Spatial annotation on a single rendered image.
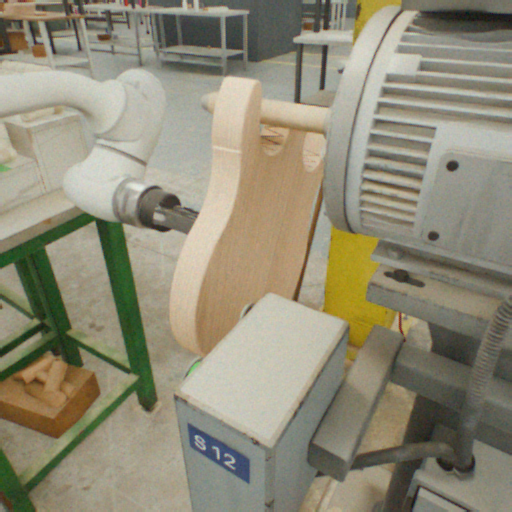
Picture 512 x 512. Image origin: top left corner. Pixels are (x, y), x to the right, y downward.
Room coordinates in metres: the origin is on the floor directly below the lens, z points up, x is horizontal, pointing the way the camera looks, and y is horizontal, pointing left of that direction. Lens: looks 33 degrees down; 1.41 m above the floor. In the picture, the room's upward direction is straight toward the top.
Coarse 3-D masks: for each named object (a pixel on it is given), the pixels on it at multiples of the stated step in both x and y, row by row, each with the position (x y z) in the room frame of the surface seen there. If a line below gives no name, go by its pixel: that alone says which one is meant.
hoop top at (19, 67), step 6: (6, 60) 1.22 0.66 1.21; (6, 66) 1.20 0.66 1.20; (12, 66) 1.19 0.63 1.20; (18, 66) 1.17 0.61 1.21; (24, 66) 1.16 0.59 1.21; (30, 66) 1.15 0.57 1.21; (36, 66) 1.15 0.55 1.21; (18, 72) 1.17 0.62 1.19; (24, 72) 1.16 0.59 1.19; (30, 72) 1.14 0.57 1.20
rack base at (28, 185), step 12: (24, 156) 1.03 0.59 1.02; (12, 168) 0.95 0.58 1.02; (24, 168) 0.97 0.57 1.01; (36, 168) 1.00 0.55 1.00; (0, 180) 0.92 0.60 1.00; (12, 180) 0.94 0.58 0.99; (24, 180) 0.97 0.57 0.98; (36, 180) 0.99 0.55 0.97; (0, 192) 0.91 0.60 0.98; (12, 192) 0.94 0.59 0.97; (24, 192) 0.96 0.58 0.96; (36, 192) 0.98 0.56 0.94; (0, 204) 0.91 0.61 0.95; (12, 204) 0.93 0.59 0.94
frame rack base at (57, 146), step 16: (64, 112) 1.13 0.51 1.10; (16, 128) 1.03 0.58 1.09; (32, 128) 1.02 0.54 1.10; (48, 128) 1.05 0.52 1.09; (64, 128) 1.08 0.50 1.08; (80, 128) 1.12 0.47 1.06; (16, 144) 1.04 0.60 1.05; (32, 144) 1.01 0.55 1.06; (48, 144) 1.04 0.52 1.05; (64, 144) 1.08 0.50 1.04; (80, 144) 1.11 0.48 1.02; (48, 160) 1.03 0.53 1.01; (64, 160) 1.07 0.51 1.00; (80, 160) 1.10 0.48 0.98; (48, 176) 1.02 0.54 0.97; (48, 192) 1.01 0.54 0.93
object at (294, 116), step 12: (216, 96) 0.62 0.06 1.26; (264, 108) 0.57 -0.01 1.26; (276, 108) 0.57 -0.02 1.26; (288, 108) 0.56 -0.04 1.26; (300, 108) 0.55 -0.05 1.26; (312, 108) 0.55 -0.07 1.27; (324, 108) 0.54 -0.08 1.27; (264, 120) 0.57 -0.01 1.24; (276, 120) 0.56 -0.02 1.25; (288, 120) 0.55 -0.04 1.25; (300, 120) 0.54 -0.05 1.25; (312, 120) 0.53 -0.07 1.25
